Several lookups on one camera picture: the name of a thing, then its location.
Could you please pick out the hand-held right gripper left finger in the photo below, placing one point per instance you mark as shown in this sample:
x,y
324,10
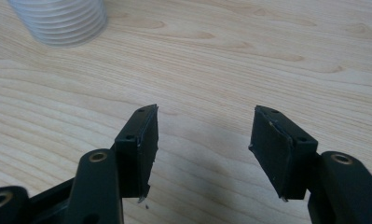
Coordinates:
x,y
137,152

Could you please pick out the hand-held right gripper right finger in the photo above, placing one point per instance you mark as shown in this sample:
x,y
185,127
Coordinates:
x,y
277,155

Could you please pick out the stack of clear plastic cups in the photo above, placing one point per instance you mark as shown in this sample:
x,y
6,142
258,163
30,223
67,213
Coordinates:
x,y
62,21

